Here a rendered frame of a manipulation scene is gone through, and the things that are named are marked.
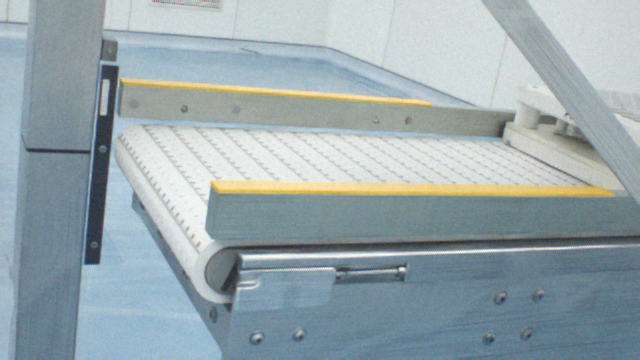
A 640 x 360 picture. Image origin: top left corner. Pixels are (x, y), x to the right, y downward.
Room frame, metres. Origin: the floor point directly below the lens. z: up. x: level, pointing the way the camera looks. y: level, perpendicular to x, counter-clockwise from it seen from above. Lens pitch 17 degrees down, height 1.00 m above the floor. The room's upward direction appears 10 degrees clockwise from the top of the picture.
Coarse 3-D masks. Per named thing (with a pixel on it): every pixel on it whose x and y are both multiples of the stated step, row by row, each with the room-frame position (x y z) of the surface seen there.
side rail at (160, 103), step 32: (128, 96) 0.69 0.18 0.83; (160, 96) 0.70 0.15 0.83; (192, 96) 0.71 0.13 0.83; (224, 96) 0.73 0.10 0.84; (256, 96) 0.74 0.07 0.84; (352, 128) 0.80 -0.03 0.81; (384, 128) 0.82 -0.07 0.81; (416, 128) 0.84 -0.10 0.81; (448, 128) 0.86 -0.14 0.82; (480, 128) 0.88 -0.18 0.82
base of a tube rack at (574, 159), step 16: (512, 128) 0.88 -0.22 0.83; (544, 128) 0.89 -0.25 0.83; (512, 144) 0.87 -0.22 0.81; (528, 144) 0.85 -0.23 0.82; (544, 144) 0.83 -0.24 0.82; (560, 144) 0.82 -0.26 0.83; (576, 144) 0.83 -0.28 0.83; (544, 160) 0.82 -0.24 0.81; (560, 160) 0.80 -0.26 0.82; (576, 160) 0.78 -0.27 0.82; (592, 160) 0.77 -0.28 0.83; (576, 176) 0.78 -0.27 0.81; (592, 176) 0.76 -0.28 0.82; (608, 176) 0.74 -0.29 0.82
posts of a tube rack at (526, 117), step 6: (522, 108) 0.87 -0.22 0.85; (528, 108) 0.87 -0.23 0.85; (516, 114) 0.88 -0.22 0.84; (522, 114) 0.87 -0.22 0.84; (528, 114) 0.87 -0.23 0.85; (534, 114) 0.87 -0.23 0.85; (516, 120) 0.88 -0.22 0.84; (522, 120) 0.87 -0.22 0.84; (528, 120) 0.87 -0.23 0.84; (534, 120) 0.87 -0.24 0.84; (522, 126) 0.87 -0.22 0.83; (528, 126) 0.87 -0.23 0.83; (534, 126) 0.87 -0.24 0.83
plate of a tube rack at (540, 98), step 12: (516, 96) 0.88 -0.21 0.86; (528, 96) 0.87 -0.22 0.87; (540, 96) 0.85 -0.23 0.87; (552, 96) 0.84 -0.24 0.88; (540, 108) 0.85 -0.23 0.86; (552, 108) 0.83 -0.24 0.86; (564, 120) 0.82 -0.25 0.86; (624, 120) 0.77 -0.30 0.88; (636, 132) 0.73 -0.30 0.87; (636, 144) 0.72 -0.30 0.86
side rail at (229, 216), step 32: (224, 224) 0.45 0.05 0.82; (256, 224) 0.46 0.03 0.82; (288, 224) 0.47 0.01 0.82; (320, 224) 0.48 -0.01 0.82; (352, 224) 0.49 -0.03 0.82; (384, 224) 0.50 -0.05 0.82; (416, 224) 0.52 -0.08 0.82; (448, 224) 0.53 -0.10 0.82; (480, 224) 0.54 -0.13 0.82; (512, 224) 0.56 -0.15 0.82; (544, 224) 0.57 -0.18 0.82; (576, 224) 0.59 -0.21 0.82; (608, 224) 0.61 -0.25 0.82
